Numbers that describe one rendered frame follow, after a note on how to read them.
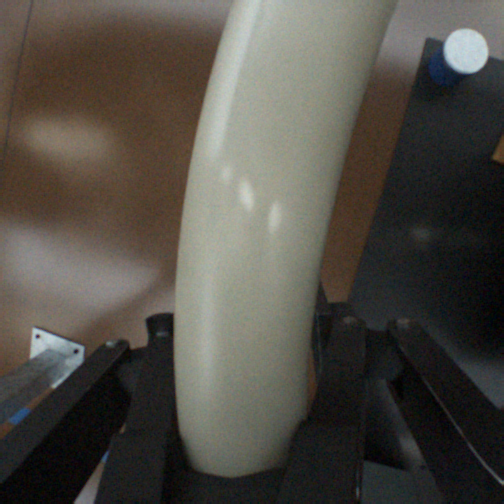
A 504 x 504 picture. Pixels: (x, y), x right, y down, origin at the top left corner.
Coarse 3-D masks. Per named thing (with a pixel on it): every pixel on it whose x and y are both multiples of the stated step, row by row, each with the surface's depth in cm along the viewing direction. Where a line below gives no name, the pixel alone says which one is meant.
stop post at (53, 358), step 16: (32, 336) 122; (48, 336) 121; (32, 352) 123; (48, 352) 121; (64, 352) 121; (80, 352) 120; (16, 368) 108; (32, 368) 110; (48, 368) 113; (64, 368) 122; (0, 384) 99; (16, 384) 101; (32, 384) 105; (48, 384) 114; (0, 400) 93; (16, 400) 99; (32, 400) 107; (0, 416) 93
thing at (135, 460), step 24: (168, 312) 15; (168, 336) 14; (144, 360) 13; (168, 360) 12; (144, 384) 11; (168, 384) 11; (144, 408) 10; (168, 408) 10; (144, 432) 8; (168, 432) 8; (120, 456) 7; (144, 456) 7; (168, 456) 8; (120, 480) 6; (144, 480) 6
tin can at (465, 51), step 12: (456, 36) 78; (468, 36) 77; (480, 36) 77; (444, 48) 79; (456, 48) 78; (468, 48) 78; (480, 48) 77; (432, 60) 88; (444, 60) 80; (456, 60) 78; (468, 60) 78; (480, 60) 78; (432, 72) 89; (444, 72) 84; (456, 72) 80; (468, 72) 79; (444, 84) 90
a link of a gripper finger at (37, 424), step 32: (96, 352) 13; (128, 352) 14; (64, 384) 11; (96, 384) 11; (32, 416) 10; (64, 416) 10; (96, 416) 11; (0, 448) 8; (32, 448) 8; (64, 448) 9; (96, 448) 11; (0, 480) 7; (32, 480) 8; (64, 480) 9
